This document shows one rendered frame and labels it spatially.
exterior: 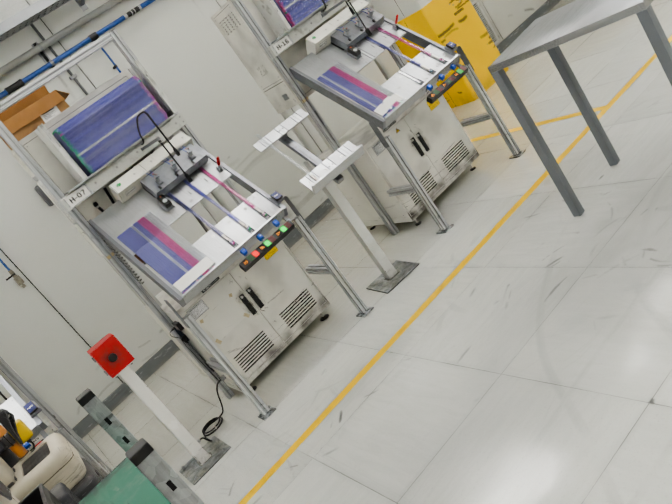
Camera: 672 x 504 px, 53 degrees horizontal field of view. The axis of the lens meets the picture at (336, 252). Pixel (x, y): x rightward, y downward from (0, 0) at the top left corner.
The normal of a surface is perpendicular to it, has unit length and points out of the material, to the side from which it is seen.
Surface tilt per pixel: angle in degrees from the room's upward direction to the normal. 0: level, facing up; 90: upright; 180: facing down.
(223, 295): 90
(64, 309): 90
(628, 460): 0
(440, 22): 90
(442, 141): 90
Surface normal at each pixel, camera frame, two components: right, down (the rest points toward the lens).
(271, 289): 0.49, -0.02
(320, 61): -0.06, -0.57
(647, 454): -0.56, -0.77
